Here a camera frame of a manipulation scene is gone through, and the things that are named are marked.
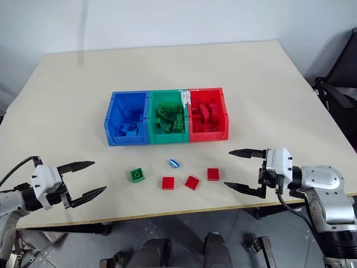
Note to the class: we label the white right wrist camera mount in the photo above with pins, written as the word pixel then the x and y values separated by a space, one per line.
pixel 280 160

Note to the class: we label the red plastic bin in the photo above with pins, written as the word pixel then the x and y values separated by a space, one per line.
pixel 207 136

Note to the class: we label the red square toy brick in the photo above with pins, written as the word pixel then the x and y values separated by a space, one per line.
pixel 168 183
pixel 192 182
pixel 213 174

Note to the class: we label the green studded toy brick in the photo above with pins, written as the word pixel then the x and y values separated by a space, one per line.
pixel 178 126

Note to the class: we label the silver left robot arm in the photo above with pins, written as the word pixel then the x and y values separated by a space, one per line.
pixel 9 202

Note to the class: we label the dark rounded shape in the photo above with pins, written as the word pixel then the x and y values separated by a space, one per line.
pixel 152 252
pixel 218 249

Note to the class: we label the blue plastic bin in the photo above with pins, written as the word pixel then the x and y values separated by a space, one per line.
pixel 125 106

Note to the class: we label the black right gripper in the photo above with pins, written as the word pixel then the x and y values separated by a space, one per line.
pixel 269 178

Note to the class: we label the small blue toy piece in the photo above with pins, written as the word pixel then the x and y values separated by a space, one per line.
pixel 173 163

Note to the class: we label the black chair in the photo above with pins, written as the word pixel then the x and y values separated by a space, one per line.
pixel 338 92

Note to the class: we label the green plastic bin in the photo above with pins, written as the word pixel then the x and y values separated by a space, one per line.
pixel 164 139

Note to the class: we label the blue toy brick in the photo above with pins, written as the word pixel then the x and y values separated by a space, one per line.
pixel 141 128
pixel 132 134

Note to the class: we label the red arched toy brick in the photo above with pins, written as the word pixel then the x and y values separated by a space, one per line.
pixel 205 111

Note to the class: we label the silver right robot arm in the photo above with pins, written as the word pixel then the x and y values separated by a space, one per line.
pixel 326 178

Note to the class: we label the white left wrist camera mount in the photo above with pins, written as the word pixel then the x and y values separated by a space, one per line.
pixel 44 176

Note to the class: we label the green brick with round hole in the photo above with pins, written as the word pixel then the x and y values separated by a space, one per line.
pixel 163 112

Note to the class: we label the black metal stand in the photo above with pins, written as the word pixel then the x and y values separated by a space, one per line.
pixel 263 251

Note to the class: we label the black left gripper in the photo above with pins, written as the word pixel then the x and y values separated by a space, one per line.
pixel 55 198

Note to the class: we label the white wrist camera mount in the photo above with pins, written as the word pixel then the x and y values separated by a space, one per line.
pixel 280 160
pixel 44 176

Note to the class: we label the white tape patch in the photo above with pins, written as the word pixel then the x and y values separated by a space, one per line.
pixel 185 97

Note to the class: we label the green square toy brick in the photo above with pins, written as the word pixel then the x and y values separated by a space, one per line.
pixel 137 176

